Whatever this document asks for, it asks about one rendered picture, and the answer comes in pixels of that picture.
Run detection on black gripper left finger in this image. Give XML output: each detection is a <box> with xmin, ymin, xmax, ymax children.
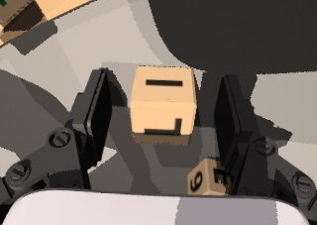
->
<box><xmin>0</xmin><ymin>69</ymin><xmax>112</xmax><ymax>225</ymax></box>

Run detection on tan flat mat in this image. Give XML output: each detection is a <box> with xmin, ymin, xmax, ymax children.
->
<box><xmin>0</xmin><ymin>0</ymin><xmax>90</xmax><ymax>46</ymax></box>

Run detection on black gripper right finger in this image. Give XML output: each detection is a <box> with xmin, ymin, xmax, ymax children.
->
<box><xmin>214</xmin><ymin>74</ymin><xmax>317</xmax><ymax>225</ymax></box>

